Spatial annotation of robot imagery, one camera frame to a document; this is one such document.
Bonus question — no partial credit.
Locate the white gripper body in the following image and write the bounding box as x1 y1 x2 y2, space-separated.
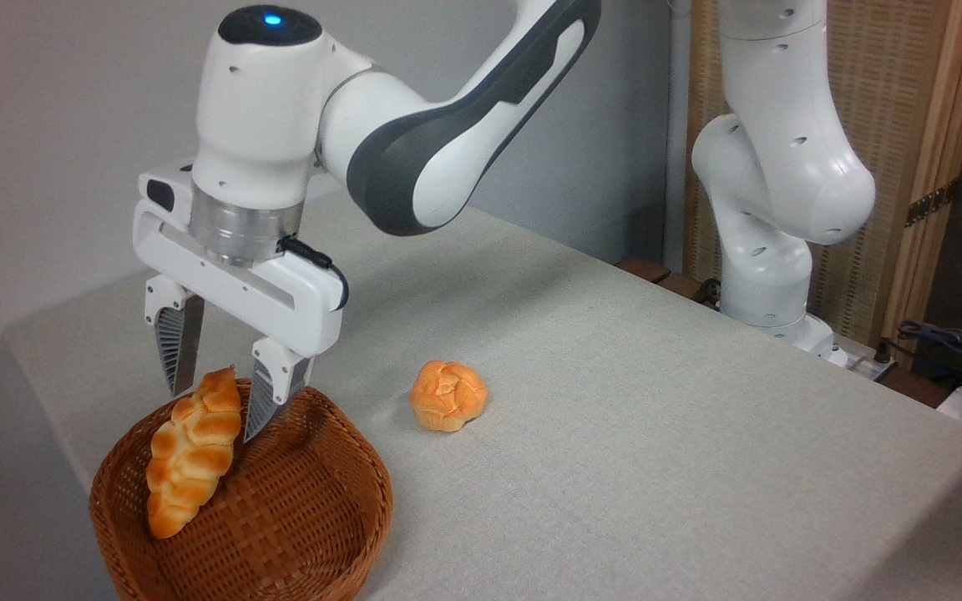
131 162 351 359

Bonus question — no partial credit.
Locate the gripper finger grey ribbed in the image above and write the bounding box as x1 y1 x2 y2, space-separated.
143 275 206 398
242 335 316 444

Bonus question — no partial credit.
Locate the long braided bread loaf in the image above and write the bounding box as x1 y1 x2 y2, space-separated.
144 366 244 541

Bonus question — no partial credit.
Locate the round knotted bread roll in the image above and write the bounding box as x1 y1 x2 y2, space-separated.
409 360 489 434

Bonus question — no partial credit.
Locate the brown woven wicker basket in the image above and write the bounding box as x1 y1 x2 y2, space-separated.
89 378 394 601

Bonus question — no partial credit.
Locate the brown wooden block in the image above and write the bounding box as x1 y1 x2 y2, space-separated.
616 256 672 285

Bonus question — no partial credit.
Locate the grey tablecloth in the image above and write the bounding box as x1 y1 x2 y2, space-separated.
1 188 962 601

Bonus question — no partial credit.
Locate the wooden bamboo folding screen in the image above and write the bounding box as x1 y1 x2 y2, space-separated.
683 0 962 351

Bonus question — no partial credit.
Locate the brass screen hinge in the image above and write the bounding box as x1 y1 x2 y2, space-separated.
904 179 960 229

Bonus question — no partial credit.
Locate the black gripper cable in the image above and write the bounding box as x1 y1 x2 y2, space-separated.
276 236 351 312

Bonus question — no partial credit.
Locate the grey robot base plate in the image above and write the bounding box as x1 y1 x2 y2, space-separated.
815 332 899 383

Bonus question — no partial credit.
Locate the bundle of black cables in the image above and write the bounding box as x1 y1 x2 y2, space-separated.
878 321 962 393

